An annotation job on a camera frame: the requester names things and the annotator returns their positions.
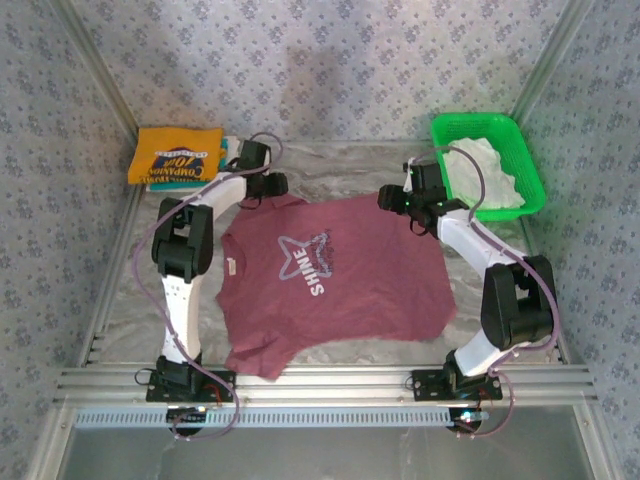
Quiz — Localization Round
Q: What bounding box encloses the maroon t-shirt with print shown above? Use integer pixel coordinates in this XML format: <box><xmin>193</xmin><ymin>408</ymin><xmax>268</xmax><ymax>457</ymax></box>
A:
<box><xmin>213</xmin><ymin>192</ymin><xmax>459</xmax><ymax>384</ymax></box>

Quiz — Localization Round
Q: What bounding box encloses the crumpled white t-shirt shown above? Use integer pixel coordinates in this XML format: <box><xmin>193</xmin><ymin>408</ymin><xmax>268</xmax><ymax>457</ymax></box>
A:
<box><xmin>442</xmin><ymin>137</ymin><xmax>527</xmax><ymax>211</ymax></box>

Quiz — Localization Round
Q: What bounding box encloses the folded teal t-shirt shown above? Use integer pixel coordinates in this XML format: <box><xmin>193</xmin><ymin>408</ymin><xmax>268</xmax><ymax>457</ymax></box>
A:
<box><xmin>148</xmin><ymin>135</ymin><xmax>232</xmax><ymax>194</ymax></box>

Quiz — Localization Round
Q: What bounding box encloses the folded yellow printed t-shirt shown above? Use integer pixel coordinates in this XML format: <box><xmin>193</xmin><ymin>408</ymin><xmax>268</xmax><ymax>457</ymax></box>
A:
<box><xmin>127</xmin><ymin>127</ymin><xmax>225</xmax><ymax>187</ymax></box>

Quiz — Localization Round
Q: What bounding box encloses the green plastic basket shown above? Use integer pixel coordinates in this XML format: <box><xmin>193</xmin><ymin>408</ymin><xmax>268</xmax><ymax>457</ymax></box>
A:
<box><xmin>430</xmin><ymin>112</ymin><xmax>547</xmax><ymax>224</ymax></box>

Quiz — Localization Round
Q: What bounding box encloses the small controller board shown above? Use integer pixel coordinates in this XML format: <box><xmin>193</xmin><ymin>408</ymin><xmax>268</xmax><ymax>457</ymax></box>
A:
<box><xmin>164</xmin><ymin>404</ymin><xmax>211</xmax><ymax>437</ymax></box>
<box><xmin>447</xmin><ymin>407</ymin><xmax>490</xmax><ymax>435</ymax></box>

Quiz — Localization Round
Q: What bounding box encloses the aluminium upright post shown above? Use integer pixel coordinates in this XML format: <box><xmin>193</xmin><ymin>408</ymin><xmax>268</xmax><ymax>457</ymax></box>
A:
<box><xmin>52</xmin><ymin>0</ymin><xmax>142</xmax><ymax>144</ymax></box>
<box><xmin>509</xmin><ymin>0</ymin><xmax>599</xmax><ymax>126</ymax></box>

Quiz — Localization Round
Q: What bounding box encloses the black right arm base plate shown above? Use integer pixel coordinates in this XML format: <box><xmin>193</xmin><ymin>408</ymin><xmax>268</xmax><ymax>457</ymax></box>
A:
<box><xmin>410</xmin><ymin>368</ymin><xmax>504</xmax><ymax>401</ymax></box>

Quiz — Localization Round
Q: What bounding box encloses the aluminium mounting rail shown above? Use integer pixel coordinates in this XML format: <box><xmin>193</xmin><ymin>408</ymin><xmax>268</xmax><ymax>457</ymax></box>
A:
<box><xmin>53</xmin><ymin>364</ymin><xmax>599</xmax><ymax>406</ymax></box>

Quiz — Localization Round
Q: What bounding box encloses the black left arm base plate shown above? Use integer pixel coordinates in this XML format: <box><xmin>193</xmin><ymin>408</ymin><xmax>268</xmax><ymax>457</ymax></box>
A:
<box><xmin>145</xmin><ymin>368</ymin><xmax>237</xmax><ymax>404</ymax></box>

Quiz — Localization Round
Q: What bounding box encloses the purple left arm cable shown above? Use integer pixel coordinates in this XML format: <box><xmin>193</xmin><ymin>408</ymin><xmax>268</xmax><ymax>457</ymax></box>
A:
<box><xmin>130</xmin><ymin>132</ymin><xmax>285</xmax><ymax>441</ymax></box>

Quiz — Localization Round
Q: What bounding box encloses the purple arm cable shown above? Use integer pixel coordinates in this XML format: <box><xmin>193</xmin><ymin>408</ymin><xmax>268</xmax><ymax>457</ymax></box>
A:
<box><xmin>130</xmin><ymin>132</ymin><xmax>285</xmax><ymax>441</ymax></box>
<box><xmin>407</xmin><ymin>145</ymin><xmax>560</xmax><ymax>440</ymax></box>

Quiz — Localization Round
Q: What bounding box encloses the grey slotted cable duct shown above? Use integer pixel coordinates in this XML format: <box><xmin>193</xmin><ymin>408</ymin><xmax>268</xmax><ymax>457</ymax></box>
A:
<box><xmin>73</xmin><ymin>407</ymin><xmax>494</xmax><ymax>430</ymax></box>

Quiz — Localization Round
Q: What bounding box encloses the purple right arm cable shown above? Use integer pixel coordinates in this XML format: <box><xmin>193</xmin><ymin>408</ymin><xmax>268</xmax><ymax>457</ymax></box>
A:
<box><xmin>407</xmin><ymin>145</ymin><xmax>560</xmax><ymax>440</ymax></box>

